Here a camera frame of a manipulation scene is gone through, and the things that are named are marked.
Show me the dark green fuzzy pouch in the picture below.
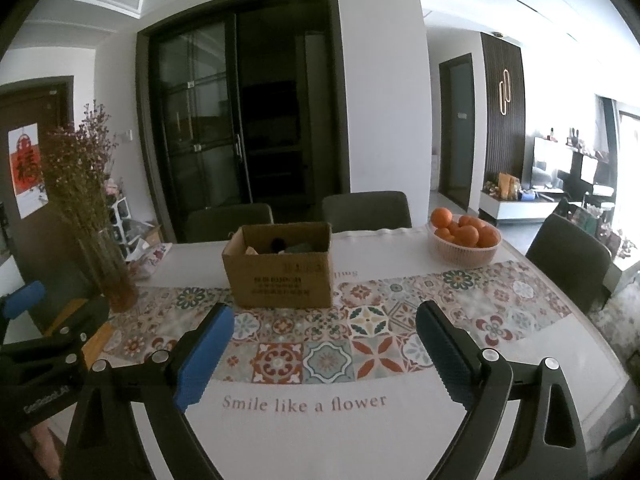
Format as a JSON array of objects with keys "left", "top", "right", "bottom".
[{"left": 283, "top": 242, "right": 314, "bottom": 254}]

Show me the patterned tile tablecloth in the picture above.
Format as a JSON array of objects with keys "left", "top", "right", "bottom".
[{"left": 98, "top": 259, "right": 574, "bottom": 387}]

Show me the brown cardboard box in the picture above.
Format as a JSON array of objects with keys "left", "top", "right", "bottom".
[{"left": 222, "top": 222, "right": 334, "bottom": 309}]

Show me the glass vase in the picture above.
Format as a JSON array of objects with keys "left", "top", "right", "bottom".
[{"left": 78, "top": 228, "right": 138, "bottom": 313}]

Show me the dark chair left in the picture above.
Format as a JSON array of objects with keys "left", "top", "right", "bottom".
[{"left": 184, "top": 204, "right": 273, "bottom": 243}]

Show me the dark chair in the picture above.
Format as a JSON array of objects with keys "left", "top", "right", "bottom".
[
  {"left": 526, "top": 214, "right": 612, "bottom": 314},
  {"left": 321, "top": 191, "right": 412, "bottom": 233},
  {"left": 184, "top": 204, "right": 273, "bottom": 243}
]

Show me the white basket of oranges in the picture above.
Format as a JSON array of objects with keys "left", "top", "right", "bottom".
[{"left": 426, "top": 207, "right": 502, "bottom": 268}]

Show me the white shoe rack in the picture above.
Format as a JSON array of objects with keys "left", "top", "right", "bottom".
[{"left": 110, "top": 196, "right": 131, "bottom": 257}]

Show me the red fu character poster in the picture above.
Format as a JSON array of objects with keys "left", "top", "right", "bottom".
[{"left": 8, "top": 122, "right": 49, "bottom": 219}]

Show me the white tv cabinet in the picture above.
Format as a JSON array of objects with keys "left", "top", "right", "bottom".
[{"left": 480, "top": 192, "right": 559, "bottom": 226}]

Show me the dried flower bouquet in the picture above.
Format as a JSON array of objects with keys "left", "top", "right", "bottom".
[{"left": 40, "top": 101, "right": 117, "bottom": 238}]

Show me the dark chair right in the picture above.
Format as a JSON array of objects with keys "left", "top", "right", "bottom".
[{"left": 526, "top": 214, "right": 612, "bottom": 314}]

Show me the dark chair middle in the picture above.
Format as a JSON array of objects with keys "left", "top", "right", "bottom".
[{"left": 321, "top": 191, "right": 412, "bottom": 233}]

